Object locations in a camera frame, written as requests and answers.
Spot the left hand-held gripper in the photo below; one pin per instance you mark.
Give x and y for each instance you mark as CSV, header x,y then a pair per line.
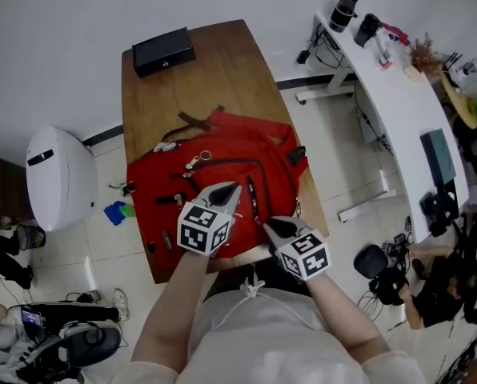
x,y
200,226

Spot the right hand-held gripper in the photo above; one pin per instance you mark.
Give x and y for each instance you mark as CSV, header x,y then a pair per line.
x,y
306,256

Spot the red backpack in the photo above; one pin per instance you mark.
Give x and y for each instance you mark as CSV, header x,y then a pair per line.
x,y
158,186

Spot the person's left forearm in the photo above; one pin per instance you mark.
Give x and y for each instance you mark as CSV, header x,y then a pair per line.
x,y
170,314

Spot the person's right forearm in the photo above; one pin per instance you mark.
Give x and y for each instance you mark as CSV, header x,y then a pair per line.
x,y
342,314

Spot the black round case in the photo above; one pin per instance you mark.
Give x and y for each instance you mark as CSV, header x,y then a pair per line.
x,y
371,260

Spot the blue and green cloth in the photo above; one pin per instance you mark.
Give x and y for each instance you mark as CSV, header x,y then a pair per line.
x,y
118,212

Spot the person's white shirt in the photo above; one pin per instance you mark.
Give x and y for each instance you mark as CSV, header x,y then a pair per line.
x,y
270,346

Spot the black device on desk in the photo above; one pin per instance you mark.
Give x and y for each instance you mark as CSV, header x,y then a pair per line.
x,y
440,212

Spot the black box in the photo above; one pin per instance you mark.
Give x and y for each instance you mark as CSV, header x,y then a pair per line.
x,y
162,52

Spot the black power adapter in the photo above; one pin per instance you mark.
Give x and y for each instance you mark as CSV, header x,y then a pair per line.
x,y
302,56

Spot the white smart toilet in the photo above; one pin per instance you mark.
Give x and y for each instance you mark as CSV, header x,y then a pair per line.
x,y
58,178

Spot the dark teal box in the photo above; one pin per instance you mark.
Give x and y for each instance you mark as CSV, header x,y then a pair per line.
x,y
438,156

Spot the white curved desk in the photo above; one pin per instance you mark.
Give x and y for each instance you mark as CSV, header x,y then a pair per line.
x,y
398,102

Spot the mesh waste bin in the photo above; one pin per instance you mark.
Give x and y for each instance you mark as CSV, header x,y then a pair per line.
x,y
30,237

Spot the clear bottle red label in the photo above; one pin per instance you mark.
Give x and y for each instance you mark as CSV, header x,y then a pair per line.
x,y
382,50

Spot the straw hat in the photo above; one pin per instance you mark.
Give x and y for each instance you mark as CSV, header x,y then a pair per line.
x,y
460,102

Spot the black slim bottle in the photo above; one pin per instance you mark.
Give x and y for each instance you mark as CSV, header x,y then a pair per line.
x,y
367,30

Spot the black tumbler with lid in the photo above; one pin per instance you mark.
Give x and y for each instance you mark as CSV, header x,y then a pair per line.
x,y
342,12

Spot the dark brown cabinet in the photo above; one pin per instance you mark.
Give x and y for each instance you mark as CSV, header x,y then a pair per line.
x,y
2,182

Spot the dried flowers in white pot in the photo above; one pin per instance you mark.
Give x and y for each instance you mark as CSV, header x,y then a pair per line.
x,y
422,56

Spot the phone with lit screen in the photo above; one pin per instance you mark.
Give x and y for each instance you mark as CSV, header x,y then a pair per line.
x,y
31,317

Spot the pink packet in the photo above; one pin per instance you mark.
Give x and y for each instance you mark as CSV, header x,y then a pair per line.
x,y
396,32

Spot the black router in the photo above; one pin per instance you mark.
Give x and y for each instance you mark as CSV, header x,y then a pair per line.
x,y
452,64

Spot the black camera gear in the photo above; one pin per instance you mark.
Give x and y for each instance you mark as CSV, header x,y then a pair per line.
x,y
388,286

